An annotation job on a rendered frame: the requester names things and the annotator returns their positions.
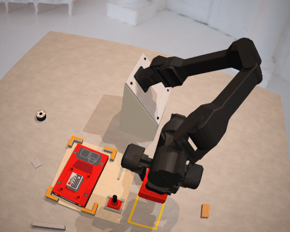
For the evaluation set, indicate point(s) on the grey flat bar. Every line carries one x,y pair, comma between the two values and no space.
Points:
48,225

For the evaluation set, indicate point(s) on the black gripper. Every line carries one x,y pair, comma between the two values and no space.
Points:
135,161

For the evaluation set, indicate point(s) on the small black toy wheel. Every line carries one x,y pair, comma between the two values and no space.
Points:
41,116

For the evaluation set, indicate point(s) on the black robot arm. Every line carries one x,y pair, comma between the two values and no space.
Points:
207,124

